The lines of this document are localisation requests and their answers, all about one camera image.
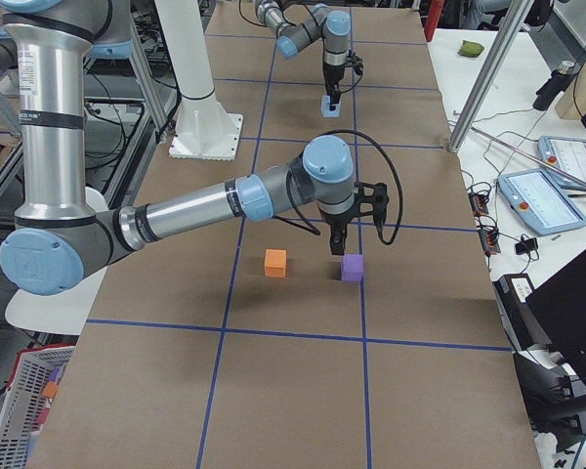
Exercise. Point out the green cloth pouch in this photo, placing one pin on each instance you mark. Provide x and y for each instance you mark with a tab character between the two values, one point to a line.
470	49

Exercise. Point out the black power adapter box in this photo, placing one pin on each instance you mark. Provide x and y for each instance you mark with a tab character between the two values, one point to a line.
519	322

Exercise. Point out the purple foam block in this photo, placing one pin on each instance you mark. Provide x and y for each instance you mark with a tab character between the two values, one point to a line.
352	268

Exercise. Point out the light blue foam block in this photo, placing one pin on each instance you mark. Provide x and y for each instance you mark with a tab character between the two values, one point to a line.
329	112

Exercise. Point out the white plastic chair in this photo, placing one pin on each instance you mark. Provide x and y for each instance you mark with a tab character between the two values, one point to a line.
59	241

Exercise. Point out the near blue teach pendant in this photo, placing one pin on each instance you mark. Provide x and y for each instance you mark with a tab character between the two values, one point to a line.
540	202

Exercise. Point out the black monitor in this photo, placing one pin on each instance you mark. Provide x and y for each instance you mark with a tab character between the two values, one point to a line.
559	305

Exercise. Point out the aluminium frame post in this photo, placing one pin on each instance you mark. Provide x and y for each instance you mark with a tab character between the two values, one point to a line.
496	55

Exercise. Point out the white perforated basket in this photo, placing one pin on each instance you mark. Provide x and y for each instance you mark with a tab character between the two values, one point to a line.
24	402

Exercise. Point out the blue teach pendant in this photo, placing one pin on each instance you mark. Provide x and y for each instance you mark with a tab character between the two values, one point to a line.
540	202
566	154

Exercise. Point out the orange foam block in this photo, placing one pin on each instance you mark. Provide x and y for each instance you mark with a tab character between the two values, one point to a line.
275	263

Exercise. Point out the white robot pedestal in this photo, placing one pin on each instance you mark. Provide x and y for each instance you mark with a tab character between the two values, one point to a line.
203	127

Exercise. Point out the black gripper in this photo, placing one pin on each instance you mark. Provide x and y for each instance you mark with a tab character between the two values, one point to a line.
336	224
332	78

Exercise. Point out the far blue teach pendant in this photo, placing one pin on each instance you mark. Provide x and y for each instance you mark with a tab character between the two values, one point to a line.
566	154

